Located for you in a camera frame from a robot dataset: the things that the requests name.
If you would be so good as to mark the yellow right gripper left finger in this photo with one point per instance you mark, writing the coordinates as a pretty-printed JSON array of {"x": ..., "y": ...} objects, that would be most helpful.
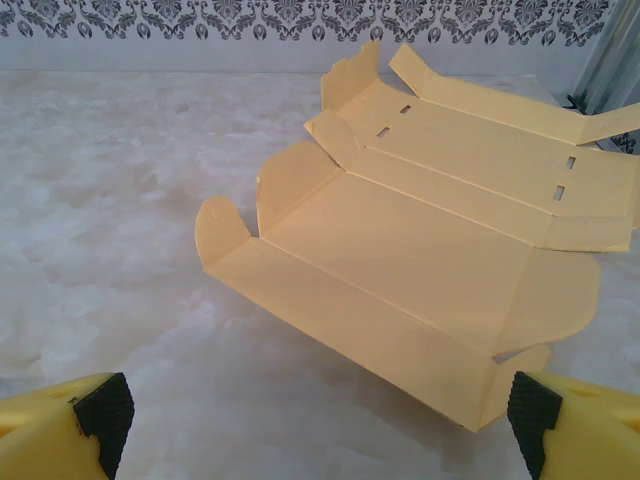
[{"x": 45, "y": 435}]

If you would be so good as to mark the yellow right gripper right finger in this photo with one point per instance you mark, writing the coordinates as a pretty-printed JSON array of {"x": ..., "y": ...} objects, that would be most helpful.
[{"x": 590, "y": 435}]

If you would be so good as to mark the orange paper box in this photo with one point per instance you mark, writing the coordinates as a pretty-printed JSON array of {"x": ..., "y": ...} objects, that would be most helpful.
[{"x": 400, "y": 260}]

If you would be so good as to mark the aluminium frame post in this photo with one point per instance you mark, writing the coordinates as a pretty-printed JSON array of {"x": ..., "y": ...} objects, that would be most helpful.
[{"x": 607, "y": 55}]

